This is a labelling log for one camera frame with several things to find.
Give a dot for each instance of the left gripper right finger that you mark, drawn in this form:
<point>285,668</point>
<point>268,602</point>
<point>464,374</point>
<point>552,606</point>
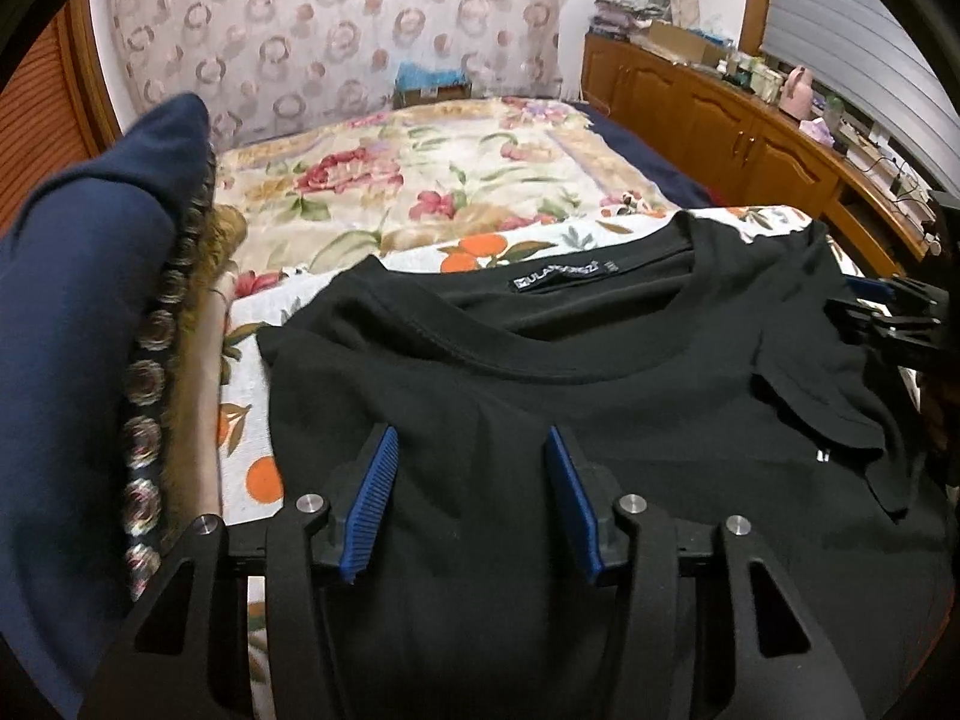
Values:
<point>708,623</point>

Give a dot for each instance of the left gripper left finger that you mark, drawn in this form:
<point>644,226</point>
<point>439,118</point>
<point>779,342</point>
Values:
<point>181,653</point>

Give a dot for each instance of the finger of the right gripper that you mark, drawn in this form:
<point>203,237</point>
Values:
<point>865,288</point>

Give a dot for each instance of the black printed t-shirt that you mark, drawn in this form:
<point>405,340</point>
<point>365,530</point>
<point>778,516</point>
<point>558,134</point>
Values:
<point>600,427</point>

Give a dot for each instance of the mustard yellow folded blanket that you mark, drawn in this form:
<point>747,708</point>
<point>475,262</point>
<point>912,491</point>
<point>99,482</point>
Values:
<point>189,479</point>

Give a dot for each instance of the wooden sideboard cabinet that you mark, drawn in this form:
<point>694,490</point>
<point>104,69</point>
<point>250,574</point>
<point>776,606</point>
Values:
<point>744,152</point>

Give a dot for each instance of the pink kettle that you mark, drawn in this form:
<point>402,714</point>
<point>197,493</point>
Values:
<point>797,94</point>

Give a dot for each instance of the grey window blind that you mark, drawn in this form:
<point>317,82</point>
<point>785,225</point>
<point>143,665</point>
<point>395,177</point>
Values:
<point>859,50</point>

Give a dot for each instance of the cardboard box on cabinet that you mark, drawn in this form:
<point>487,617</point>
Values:
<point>686,46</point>

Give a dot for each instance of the navy blue folded blanket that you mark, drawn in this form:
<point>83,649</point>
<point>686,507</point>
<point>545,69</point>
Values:
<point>78,266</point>

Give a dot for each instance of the floral bed quilt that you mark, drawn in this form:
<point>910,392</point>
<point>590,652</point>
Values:
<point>434,174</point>

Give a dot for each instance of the blue item in box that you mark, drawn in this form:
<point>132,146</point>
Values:
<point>415,85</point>

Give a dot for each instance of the circle patterned sheer curtain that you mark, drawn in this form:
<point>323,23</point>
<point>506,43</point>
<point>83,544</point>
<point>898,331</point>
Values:
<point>266,68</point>

